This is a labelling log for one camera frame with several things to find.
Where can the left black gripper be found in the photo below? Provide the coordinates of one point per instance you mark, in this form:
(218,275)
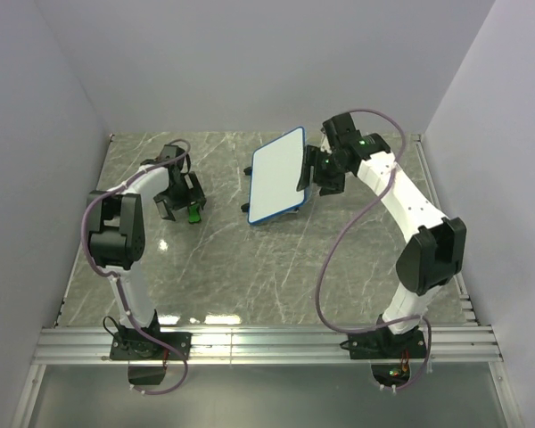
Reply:
(193,194)

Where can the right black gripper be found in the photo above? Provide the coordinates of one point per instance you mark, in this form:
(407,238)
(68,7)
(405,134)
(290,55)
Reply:
(329,185)

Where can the green whiteboard eraser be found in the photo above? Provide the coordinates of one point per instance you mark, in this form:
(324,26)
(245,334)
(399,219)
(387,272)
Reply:
(194,214)

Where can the blue framed whiteboard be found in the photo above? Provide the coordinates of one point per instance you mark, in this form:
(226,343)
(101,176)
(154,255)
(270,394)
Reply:
(285,152)

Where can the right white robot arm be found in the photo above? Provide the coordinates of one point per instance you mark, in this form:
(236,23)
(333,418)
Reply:
(435,243)

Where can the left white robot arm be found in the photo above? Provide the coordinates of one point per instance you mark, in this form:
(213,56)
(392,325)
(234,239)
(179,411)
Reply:
(113,238)

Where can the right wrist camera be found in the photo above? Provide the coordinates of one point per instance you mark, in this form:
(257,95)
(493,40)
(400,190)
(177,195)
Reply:
(340,130)

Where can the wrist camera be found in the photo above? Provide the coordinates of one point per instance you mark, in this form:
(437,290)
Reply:
(340,130)
(171,154)

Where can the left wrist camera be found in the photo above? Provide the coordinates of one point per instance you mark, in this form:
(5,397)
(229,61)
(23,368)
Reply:
(171,154)

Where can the black wire whiteboard stand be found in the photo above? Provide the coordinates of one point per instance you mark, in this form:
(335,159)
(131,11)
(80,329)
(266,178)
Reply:
(245,207)

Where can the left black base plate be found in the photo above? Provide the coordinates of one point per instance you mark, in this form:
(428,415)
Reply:
(132,346)

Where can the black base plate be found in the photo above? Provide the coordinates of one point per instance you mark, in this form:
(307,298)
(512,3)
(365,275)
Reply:
(132,346)
(365,345)

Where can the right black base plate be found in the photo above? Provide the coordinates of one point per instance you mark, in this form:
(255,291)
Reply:
(365,345)

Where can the aluminium right side rail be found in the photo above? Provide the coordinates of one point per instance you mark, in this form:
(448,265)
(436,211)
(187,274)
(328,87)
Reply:
(465,299)

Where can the aluminium rail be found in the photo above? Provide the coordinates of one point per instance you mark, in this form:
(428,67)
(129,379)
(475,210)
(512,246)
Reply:
(465,299)
(265,346)

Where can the aluminium front rail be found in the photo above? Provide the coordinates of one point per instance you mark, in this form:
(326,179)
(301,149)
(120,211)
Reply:
(265,346)

